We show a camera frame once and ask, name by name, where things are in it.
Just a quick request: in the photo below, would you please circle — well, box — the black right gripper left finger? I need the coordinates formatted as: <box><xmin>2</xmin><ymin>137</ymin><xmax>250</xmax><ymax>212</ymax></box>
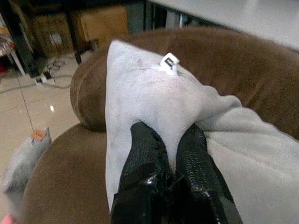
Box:
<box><xmin>110</xmin><ymin>122</ymin><xmax>174</xmax><ymax>224</ymax></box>

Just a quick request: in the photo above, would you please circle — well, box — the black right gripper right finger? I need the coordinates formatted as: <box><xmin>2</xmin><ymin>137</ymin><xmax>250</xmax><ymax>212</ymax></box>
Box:
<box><xmin>174</xmin><ymin>123</ymin><xmax>243</xmax><ymax>224</ymax></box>

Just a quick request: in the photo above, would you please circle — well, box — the grey pillow with white tag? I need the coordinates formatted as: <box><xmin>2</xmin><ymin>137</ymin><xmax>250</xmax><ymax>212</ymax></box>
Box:
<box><xmin>104</xmin><ymin>39</ymin><xmax>241</xmax><ymax>210</ymax></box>

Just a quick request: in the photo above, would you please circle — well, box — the brown sofa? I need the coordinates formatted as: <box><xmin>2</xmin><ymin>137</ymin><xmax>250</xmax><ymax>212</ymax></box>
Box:
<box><xmin>22</xmin><ymin>27</ymin><xmax>299</xmax><ymax>224</ymax></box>

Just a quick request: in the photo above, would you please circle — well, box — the grey pillow with orange tag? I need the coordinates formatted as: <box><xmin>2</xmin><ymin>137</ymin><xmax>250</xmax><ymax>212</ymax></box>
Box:
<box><xmin>1</xmin><ymin>127</ymin><xmax>52</xmax><ymax>194</ymax></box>

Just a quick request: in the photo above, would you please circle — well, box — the cream blanket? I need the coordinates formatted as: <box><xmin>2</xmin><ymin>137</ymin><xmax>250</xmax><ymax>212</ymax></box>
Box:
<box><xmin>196</xmin><ymin>104</ymin><xmax>299</xmax><ymax>224</ymax></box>

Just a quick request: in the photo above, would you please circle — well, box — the white power strip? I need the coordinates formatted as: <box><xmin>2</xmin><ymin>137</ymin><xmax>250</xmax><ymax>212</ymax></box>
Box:
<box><xmin>35</xmin><ymin>71</ymin><xmax>57</xmax><ymax>86</ymax></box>

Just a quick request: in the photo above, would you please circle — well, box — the black table leg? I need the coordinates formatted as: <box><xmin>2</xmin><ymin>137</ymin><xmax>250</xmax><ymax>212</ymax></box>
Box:
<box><xmin>63</xmin><ymin>7</ymin><xmax>82</xmax><ymax>65</ymax></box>

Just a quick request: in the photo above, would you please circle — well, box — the cardboard box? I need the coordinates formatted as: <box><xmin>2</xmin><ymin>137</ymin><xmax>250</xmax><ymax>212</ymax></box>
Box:
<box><xmin>74</xmin><ymin>6</ymin><xmax>129</xmax><ymax>42</ymax></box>

